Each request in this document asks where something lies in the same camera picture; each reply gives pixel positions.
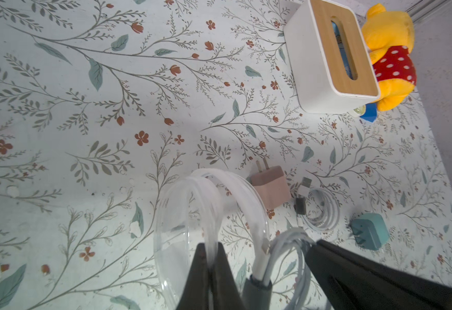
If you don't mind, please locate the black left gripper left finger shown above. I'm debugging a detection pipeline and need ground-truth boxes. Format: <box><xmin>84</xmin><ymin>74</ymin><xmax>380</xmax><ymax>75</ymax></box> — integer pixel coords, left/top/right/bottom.
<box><xmin>176</xmin><ymin>243</ymin><xmax>245</xmax><ymax>310</ymax></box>

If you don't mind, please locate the white charging cable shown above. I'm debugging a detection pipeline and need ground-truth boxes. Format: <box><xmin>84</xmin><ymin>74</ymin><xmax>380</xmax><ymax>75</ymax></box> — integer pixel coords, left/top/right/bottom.
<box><xmin>241</xmin><ymin>227</ymin><xmax>316</xmax><ymax>310</ymax></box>

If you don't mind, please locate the pink charger plug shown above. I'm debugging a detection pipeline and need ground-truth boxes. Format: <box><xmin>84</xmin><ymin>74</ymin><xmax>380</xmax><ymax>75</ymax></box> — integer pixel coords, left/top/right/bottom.
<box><xmin>250</xmin><ymin>158</ymin><xmax>291</xmax><ymax>210</ymax></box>

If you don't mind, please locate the yellow plush bear toy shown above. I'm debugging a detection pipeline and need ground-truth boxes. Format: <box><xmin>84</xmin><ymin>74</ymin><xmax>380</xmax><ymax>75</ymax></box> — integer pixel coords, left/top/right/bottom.
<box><xmin>362</xmin><ymin>3</ymin><xmax>417</xmax><ymax>112</ymax></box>

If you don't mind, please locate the blue toy block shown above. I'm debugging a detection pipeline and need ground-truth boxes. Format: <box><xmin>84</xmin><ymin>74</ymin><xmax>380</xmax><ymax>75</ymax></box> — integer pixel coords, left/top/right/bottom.
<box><xmin>360</xmin><ymin>103</ymin><xmax>377</xmax><ymax>123</ymax></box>

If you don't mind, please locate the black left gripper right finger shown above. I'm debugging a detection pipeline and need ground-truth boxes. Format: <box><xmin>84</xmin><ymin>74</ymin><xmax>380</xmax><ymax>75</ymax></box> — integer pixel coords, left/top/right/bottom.
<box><xmin>305</xmin><ymin>240</ymin><xmax>452</xmax><ymax>309</ymax></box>

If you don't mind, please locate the teal charger plug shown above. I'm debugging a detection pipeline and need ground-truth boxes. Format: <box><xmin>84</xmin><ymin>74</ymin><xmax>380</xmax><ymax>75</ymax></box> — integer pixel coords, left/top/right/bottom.
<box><xmin>350</xmin><ymin>213</ymin><xmax>390</xmax><ymax>251</ymax></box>

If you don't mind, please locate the white wooden-top tissue box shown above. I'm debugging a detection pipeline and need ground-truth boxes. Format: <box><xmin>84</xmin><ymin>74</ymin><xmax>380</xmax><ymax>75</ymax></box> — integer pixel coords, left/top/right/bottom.
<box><xmin>284</xmin><ymin>1</ymin><xmax>381</xmax><ymax>114</ymax></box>

